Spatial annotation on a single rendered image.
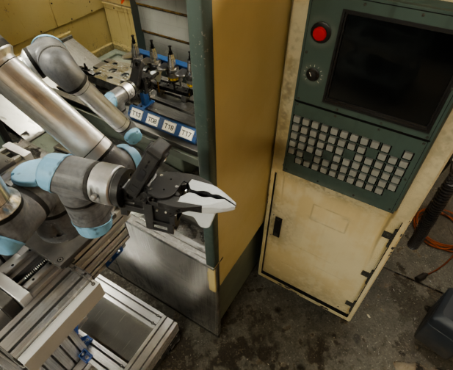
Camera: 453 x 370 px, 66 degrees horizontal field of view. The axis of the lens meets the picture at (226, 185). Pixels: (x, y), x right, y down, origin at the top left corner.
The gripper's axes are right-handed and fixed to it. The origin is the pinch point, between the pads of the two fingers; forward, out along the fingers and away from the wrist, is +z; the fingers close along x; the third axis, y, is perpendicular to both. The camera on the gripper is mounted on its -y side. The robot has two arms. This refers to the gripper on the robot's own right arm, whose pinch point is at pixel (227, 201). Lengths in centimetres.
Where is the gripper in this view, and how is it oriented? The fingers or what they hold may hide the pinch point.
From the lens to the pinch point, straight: 57.5
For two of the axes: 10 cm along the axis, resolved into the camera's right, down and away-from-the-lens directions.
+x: -2.8, 5.9, -7.6
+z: 9.6, 2.0, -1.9
